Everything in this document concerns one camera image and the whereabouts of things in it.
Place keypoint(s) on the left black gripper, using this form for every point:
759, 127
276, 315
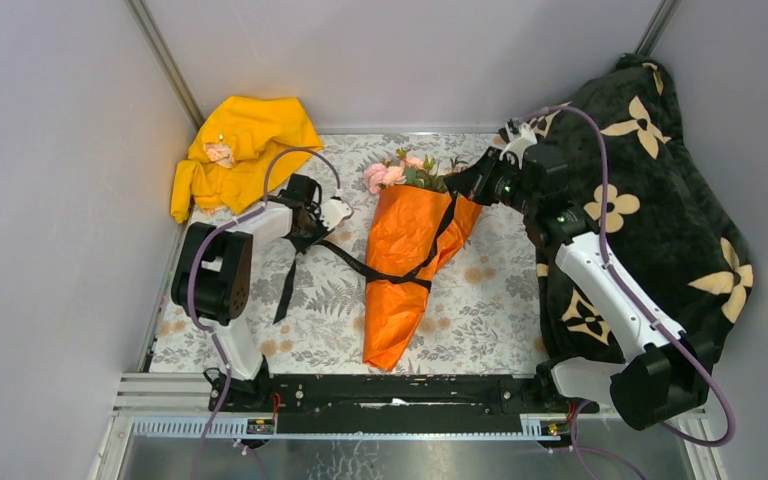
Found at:
320, 233

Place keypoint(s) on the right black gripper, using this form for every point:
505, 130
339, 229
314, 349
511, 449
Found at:
474, 182

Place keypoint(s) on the pink fake flower bunch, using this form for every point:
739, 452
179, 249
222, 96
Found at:
427, 172

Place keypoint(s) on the orange wrapping paper sheet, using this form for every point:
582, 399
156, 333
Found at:
414, 233

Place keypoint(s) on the pink fake flower stem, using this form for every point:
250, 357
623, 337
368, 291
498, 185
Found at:
379, 176

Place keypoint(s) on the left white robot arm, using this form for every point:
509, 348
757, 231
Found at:
212, 278

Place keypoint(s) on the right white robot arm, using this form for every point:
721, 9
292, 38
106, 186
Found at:
664, 368

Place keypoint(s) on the floral patterned tablecloth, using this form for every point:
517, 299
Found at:
307, 312

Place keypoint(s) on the yellow cloth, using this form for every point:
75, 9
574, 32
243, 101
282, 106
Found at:
227, 165

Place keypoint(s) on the black floral plush blanket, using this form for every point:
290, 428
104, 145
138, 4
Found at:
622, 138

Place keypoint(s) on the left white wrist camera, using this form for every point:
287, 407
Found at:
333, 211

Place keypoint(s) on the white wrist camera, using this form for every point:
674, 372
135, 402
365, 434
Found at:
519, 137
333, 211

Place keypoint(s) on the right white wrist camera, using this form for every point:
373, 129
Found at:
519, 137

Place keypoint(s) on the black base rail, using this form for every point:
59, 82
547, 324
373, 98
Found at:
393, 404

